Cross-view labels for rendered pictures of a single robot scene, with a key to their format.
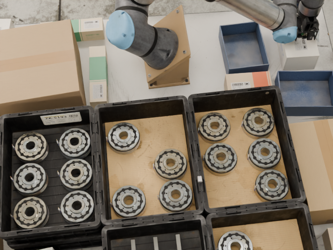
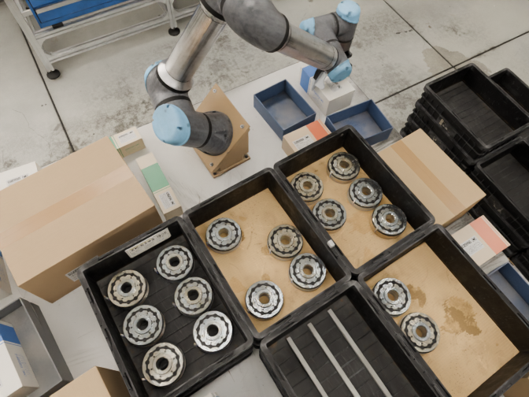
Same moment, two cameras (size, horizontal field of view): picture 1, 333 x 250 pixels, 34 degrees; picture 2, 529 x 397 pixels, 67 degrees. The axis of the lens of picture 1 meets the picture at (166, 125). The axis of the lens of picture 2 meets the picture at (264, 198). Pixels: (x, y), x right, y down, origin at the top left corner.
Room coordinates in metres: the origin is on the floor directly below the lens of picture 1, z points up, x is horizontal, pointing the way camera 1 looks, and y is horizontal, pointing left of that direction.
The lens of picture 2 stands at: (0.37, 0.27, 1.94)
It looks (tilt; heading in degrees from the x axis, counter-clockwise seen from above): 63 degrees down; 328
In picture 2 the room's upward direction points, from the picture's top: 4 degrees clockwise
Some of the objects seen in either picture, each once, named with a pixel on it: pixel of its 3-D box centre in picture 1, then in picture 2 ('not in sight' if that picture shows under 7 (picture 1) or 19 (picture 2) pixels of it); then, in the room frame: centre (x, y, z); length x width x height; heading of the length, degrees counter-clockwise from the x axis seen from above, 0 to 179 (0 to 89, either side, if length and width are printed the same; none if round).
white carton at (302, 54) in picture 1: (296, 41); (325, 86); (1.21, -0.50, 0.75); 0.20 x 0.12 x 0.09; 2
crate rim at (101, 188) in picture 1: (146, 157); (264, 245); (0.68, 0.06, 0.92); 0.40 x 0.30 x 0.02; 4
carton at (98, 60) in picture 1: (98, 77); (159, 186); (1.10, 0.24, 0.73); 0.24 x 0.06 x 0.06; 2
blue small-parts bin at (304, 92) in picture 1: (305, 93); (357, 127); (0.99, -0.51, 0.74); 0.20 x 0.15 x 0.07; 88
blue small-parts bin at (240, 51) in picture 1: (243, 49); (283, 109); (1.19, -0.30, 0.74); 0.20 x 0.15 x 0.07; 5
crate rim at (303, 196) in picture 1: (243, 147); (351, 194); (0.71, -0.23, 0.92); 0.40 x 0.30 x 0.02; 4
